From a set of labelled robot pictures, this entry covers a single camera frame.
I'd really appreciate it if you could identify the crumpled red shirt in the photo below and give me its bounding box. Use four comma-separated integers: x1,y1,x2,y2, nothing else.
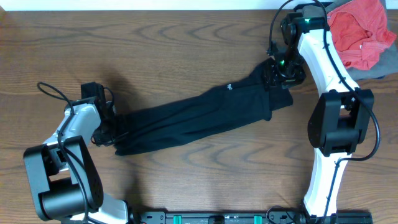
328,0,397,70

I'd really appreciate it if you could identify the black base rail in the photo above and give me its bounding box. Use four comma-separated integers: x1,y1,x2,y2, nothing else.
136,208,373,224

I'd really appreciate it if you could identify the black t-shirt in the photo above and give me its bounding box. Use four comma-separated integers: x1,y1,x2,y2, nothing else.
114,60,293,156

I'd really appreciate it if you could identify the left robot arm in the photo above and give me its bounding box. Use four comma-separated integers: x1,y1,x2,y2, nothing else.
23,82,134,224

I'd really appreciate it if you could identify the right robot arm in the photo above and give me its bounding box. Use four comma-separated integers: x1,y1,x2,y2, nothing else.
264,11,381,223

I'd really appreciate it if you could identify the folded grey garment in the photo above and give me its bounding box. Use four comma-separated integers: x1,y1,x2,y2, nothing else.
325,0,397,80

